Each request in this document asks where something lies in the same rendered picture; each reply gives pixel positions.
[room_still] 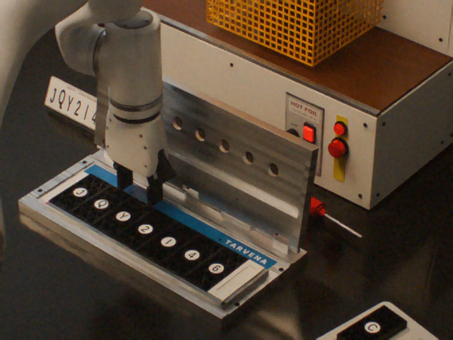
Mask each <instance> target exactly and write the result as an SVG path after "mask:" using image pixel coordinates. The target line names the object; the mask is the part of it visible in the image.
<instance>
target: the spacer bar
mask: <svg viewBox="0 0 453 340"><path fill-rule="evenodd" d="M264 269H265V268H264V267H263V266H261V265H258V264H256V263H255V262H253V261H251V260H250V259H249V260H248V261H247V262H246V263H245V264H243V265H242V266H240V267H239V268H237V269H236V270H235V271H233V273H231V274H230V275H229V276H227V277H226V278H224V279H223V280H222V281H221V282H219V283H217V285H215V286H214V287H213V288H212V289H211V290H209V291H208V293H210V294H211V295H213V296H215V298H218V299H220V300H221V301H225V300H226V299H227V298H229V296H231V295H232V294H234V293H235V292H236V291H237V290H238V289H240V288H242V287H243V286H244V285H245V284H246V283H247V282H248V281H250V280H252V279H253V278H254V277H255V276H257V275H258V274H259V273H261V272H262V271H263V270H264Z"/></svg>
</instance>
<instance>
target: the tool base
mask: <svg viewBox="0 0 453 340"><path fill-rule="evenodd" d="M97 148H99V149H100V150H99V151H98V152H97V153H95V154H93V155H89V156H88V157H86V158H84V159H82V160H81V161H79V162H78V163H77V164H75V165H74V166H72V167H70V168H68V169H66V170H65V171H64V172H62V173H60V175H58V176H56V177H54V178H52V179H51V180H50V181H48V182H46V183H45V184H43V185H41V187H39V188H37V189H35V190H34V191H33V192H30V193H29V194H28V195H26V196H24V197H23V198H20V200H18V204H19V211H20V212H21V213H24V214H25V215H27V216H28V217H30V218H32V219H34V220H35V221H38V222H39V223H40V224H41V225H44V226H45V227H47V228H48V229H50V230H53V231H54V232H56V233H57V234H58V235H60V236H61V237H64V238H65V239H68V240H69V241H71V242H73V243H74V244H75V245H76V246H78V247H81V248H82V249H84V250H85V251H87V252H89V253H91V254H93V255H94V256H95V257H97V258H99V259H101V260H102V261H105V262H106V263H108V264H110V265H111V266H112V267H114V268H116V269H118V270H120V271H121V272H123V273H125V274H126V275H129V277H131V278H132V279H135V280H136V281H138V282H140V283H142V284H144V285H145V286H147V287H148V288H149V289H152V290H153V291H155V292H156V293H159V294H160V295H163V296H164V297H166V298H168V300H170V301H172V302H174V303H176V304H178V305H179V306H181V307H182V308H185V309H186V310H189V312H191V313H192V314H194V315H196V316H199V317H200V318H202V319H203V320H206V321H207V322H209V323H211V325H213V326H215V327H216V328H219V329H220V330H223V328H225V327H226V326H227V325H228V324H230V323H231V322H232V321H234V319H236V318H237V317H238V316H240V315H242V313H244V312H245V311H246V309H248V308H249V307H250V306H253V305H254V304H255V303H256V302H257V301H259V300H260V299H261V298H263V297H264V296H265V295H266V294H267V293H268V292H269V291H271V290H272V289H274V288H275V287H276V286H278V284H279V283H281V282H282V281H284V280H285V279H286V278H287V277H289V276H290V275H291V273H293V272H295V271H296V270H297V269H298V268H300V267H301V266H302V265H304V264H305V263H306V262H307V252H306V251H305V250H303V249H301V248H299V249H296V248H294V247H291V246H289V240H288V239H286V238H285V237H283V236H281V235H279V234H278V235H268V234H267V233H264V232H263V231H260V230H258V229H256V228H255V227H252V228H251V229H252V230H253V231H248V230H246V229H244V228H242V227H240V225H237V224H236V223H234V222H232V221H230V220H227V219H225V218H223V217H222V216H221V212H222V210H220V209H219V208H216V207H214V206H213V205H212V204H210V203H208V202H205V201H203V200H201V199H199V198H198V196H199V192H197V191H195V190H193V189H191V188H190V189H183V190H182V189H181V188H178V187H177V186H174V185H172V184H171V183H170V182H168V181H166V182H164V183H163V185H162V195H163V200H166V201H167V202H169V203H171V204H173V206H176V207H178V208H180V209H181V210H184V211H185V212H188V213H189V214H191V215H193V216H194V217H196V218H198V219H200V220H202V221H204V222H206V223H209V224H210V225H212V226H213V227H215V228H217V229H219V230H221V231H223V232H225V233H227V234H229V235H231V236H233V238H235V239H237V240H240V241H241V242H243V243H245V244H247V245H249V246H251V247H253V248H254V249H256V250H258V251H260V252H262V253H264V254H266V255H268V256H270V257H272V258H274V259H276V260H277V261H278V264H277V265H276V266H274V267H273V268H271V269H270V270H269V273H268V276H267V277H266V278H265V279H264V280H263V281H260V282H259V283H258V285H256V286H255V287H254V288H253V289H251V290H249V291H248V292H247V293H246V294H245V295H243V296H242V298H240V299H238V300H237V301H236V302H238V303H240V306H235V303H236V302H235V303H234V304H232V305H231V306H229V307H228V308H226V309H225V311H224V310H222V309H221V308H219V307H218V306H215V305H214V304H211V303H210V302H208V301H206V300H204V299H202V298H201V297H200V296H198V295H196V294H194V293H192V292H190V291H189V290H187V289H186V288H183V287H182V286H180V285H179V284H177V283H176V282H174V281H171V280H170V279H167V278H166V277H164V276H162V275H160V273H157V272H156V271H154V270H153V269H151V268H148V267H147V266H145V265H143V264H142V263H141V262H138V261H137V260H135V259H133V258H132V257H130V256H128V255H126V254H124V253H123V252H122V251H120V250H118V249H116V248H114V247H112V246H110V245H109V244H107V243H104V241H102V240H101V239H99V238H97V237H95V236H94V235H91V234H90V233H88V232H86V230H84V229H82V228H81V227H78V226H76V225H74V224H73V223H71V222H69V221H68V220H66V219H64V218H63V217H61V216H59V215H58V214H56V213H54V212H52V211H50V210H49V209H48V208H46V206H45V203H46V202H44V201H43V200H42V197H43V196H44V195H46V194H48V193H49V192H50V191H52V190H54V189H56V188H58V187H59V186H60V185H61V184H63V183H64V182H66V181H67V180H69V179H71V178H72V177H75V176H76V175H77V174H78V173H80V172H81V171H83V170H85V169H87V168H89V167H90V166H91V165H93V164H97V165H100V166H101V167H104V168H105V169H107V170H109V171H112V172H113V173H115V175H116V174H117V170H116V169H115V168H114V167H113V163H114V162H113V160H112V159H111V158H110V157H108V156H107V152H106V148H105V147H103V146H102V147H101V146H99V145H98V146H97ZM82 161H87V163H86V164H82ZM133 183H134V184H135V185H136V186H138V187H140V188H142V189H145V190H146V191H147V187H148V186H149V183H148V180H147V177H144V176H141V175H139V174H138V173H136V172H135V171H133ZM40 189H42V192H37V190H40ZM279 268H283V269H284V270H283V271H279Z"/></svg>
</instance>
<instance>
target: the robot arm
mask: <svg viewBox="0 0 453 340"><path fill-rule="evenodd" d="M143 2H144V0H0V129H1V123H2V119H3V117H4V115H5V110H6V107H7V104H8V101H9V98H10V95H11V91H12V90H13V85H14V84H15V81H16V80H17V78H18V74H19V72H20V68H21V66H22V64H23V62H24V59H25V57H26V55H27V53H29V51H30V49H31V48H32V46H33V45H34V44H35V43H36V41H38V40H39V39H40V38H41V37H43V35H44V34H45V33H47V32H48V31H49V30H50V29H51V28H53V27H55V26H56V29H55V34H56V39H57V43H59V44H58V46H59V48H60V50H61V54H62V56H63V58H64V60H65V62H66V64H67V65H68V66H69V68H71V69H72V70H74V71H76V72H80V73H82V74H87V75H90V76H97V77H100V78H103V79H104V80H106V81H107V84H108V86H109V112H108V116H107V121H106V134H105V138H104V139H103V140H102V143H103V145H104V147H105V148H106V152H107V156H108V157H110V158H111V159H112V160H113V162H114V163H113V167H114V168H115V169H116V170H117V188H119V189H120V190H124V189H125V188H127V187H129V186H130V185H133V171H135V172H136V173H138V174H139V175H141V176H144V177H147V180H148V183H149V186H148V187H147V202H148V204H149V205H151V207H153V206H154V205H155V204H157V203H159V202H160V201H161V200H162V199H163V195H162V184H163V183H164V182H166V181H168V180H170V179H172V178H174V177H175V176H176V173H175V170H174V169H173V168H172V166H171V164H170V162H169V151H168V141H167V132H166V127H165V126H164V121H163V117H162V113H161V112H160V110H161V108H162V63H161V41H160V33H161V21H160V19H159V17H158V16H157V15H156V14H155V13H153V12H152V11H149V10H146V9H141V7H142V4H143ZM96 24H104V26H105V28H103V27H100V26H97V25H96ZM154 172H157V176H158V178H156V179H154V178H153V175H154ZM5 249H6V234H5V221H4V215H3V211H2V206H1V197H0V274H1V271H2V268H3V263H4V260H5Z"/></svg>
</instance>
